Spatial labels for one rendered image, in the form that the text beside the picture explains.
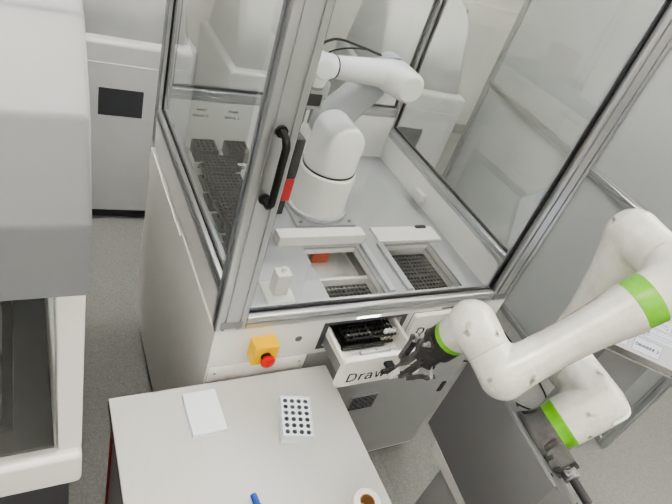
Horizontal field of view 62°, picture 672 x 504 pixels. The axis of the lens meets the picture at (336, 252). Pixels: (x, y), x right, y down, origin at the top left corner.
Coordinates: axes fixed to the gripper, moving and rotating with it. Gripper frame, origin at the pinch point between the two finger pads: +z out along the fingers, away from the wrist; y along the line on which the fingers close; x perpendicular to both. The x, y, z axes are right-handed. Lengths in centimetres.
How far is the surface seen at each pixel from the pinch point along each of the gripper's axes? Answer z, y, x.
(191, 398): 18, -7, -52
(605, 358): 6, 7, 91
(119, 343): 121, -62, -55
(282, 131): -52, -38, -44
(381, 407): 56, -1, 26
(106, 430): 106, -22, -65
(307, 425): 12.1, 7.0, -24.9
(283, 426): 11.2, 6.1, -31.9
